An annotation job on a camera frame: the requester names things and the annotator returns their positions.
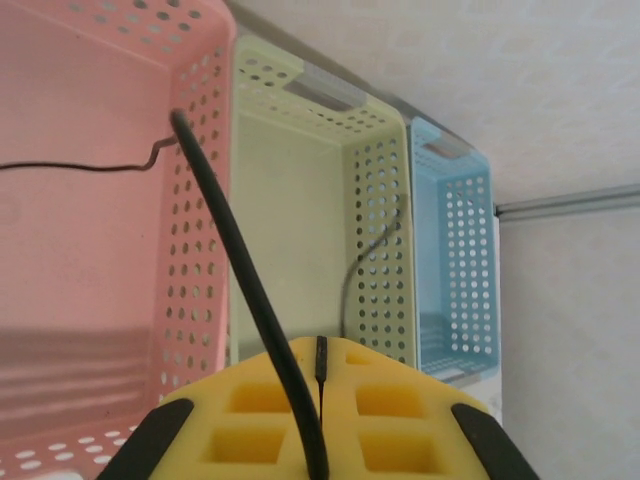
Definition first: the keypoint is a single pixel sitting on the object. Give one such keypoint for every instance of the aluminium table side rail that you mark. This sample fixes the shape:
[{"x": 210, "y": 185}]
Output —
[{"x": 570, "y": 202}]

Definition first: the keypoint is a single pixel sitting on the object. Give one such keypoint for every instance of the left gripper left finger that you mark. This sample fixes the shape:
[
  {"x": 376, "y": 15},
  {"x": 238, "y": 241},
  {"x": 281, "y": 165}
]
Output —
[{"x": 210, "y": 395}]

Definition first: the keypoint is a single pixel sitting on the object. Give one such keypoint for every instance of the blue perforated plastic basket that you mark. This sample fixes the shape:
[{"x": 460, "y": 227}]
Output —
[{"x": 470, "y": 250}]

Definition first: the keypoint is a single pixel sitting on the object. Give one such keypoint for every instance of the pink perforated plastic basket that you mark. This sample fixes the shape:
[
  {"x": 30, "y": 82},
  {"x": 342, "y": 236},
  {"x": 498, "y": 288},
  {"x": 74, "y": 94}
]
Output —
[{"x": 75, "y": 225}]

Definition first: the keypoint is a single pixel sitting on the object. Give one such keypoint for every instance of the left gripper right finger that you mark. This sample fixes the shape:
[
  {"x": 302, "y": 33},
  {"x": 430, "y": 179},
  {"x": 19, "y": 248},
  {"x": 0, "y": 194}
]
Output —
[{"x": 400, "y": 376}]

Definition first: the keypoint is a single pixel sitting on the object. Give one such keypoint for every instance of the green perforated plastic basket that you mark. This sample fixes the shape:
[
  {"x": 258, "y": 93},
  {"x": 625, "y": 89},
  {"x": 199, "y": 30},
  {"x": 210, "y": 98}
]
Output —
[{"x": 285, "y": 225}]

